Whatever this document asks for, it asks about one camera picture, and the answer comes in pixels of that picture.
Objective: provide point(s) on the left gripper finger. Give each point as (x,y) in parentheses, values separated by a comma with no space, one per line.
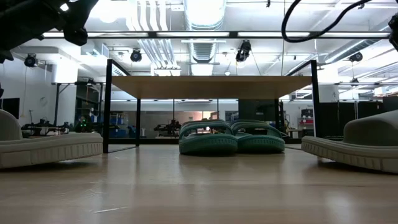
(82,12)
(76,36)

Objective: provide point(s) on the grey foam slide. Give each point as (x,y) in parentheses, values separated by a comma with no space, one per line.
(46,149)
(367,146)

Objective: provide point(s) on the green foam slide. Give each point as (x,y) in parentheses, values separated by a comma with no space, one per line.
(206,144)
(261,143)

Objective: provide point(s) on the wooden shelf black metal legs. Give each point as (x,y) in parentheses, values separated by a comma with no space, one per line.
(211,87)

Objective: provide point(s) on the black round ceiling spotlight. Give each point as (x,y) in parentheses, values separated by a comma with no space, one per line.
(356,57)
(30,60)
(136,56)

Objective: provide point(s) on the blue storage bin rack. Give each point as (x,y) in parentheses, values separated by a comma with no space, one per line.
(118,126)

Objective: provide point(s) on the red storage bin rack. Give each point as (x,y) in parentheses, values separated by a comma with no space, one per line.
(306,121)

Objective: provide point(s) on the black background robot station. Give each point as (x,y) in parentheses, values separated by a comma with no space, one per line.
(168,128)

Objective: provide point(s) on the black wall monitor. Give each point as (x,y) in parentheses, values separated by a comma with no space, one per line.
(11,107)

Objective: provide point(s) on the black partition panel wall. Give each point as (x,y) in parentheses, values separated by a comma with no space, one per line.
(329,118)

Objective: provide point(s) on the silver ventilation duct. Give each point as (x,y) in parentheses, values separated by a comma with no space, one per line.
(203,18)

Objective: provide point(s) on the black overhead camera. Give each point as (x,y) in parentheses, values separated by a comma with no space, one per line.
(243,51)

